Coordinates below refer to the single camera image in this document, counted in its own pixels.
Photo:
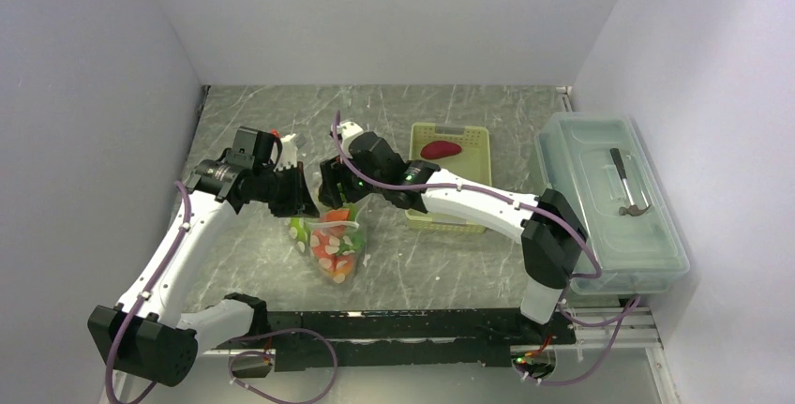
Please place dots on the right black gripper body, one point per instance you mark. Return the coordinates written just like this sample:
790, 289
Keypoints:
354, 188

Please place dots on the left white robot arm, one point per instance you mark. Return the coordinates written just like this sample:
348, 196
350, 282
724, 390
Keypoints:
147, 333

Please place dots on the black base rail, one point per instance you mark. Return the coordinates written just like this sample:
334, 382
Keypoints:
489, 337

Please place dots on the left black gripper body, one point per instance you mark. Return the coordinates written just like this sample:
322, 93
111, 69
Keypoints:
278, 188

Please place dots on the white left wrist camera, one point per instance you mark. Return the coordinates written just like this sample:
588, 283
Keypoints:
285, 153

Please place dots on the clear plastic storage box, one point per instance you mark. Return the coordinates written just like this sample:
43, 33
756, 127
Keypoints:
637, 255

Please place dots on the orange peach toy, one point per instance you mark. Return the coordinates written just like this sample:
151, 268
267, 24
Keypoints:
339, 268

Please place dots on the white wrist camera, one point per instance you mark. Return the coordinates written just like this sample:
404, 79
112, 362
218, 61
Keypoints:
347, 131
285, 153

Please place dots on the green perforated plastic basket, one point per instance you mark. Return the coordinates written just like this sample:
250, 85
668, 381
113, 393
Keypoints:
473, 163

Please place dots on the black handled hammer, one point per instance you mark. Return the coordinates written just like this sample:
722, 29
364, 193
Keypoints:
632, 209

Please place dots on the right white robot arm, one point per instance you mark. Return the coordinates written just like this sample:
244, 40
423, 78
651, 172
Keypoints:
548, 231

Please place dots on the dark red sweet potato toy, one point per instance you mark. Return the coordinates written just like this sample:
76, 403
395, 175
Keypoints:
440, 149

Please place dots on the clear polka dot zip bag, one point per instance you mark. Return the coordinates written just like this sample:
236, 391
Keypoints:
334, 241

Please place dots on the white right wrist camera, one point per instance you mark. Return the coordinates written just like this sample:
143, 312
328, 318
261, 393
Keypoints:
347, 131

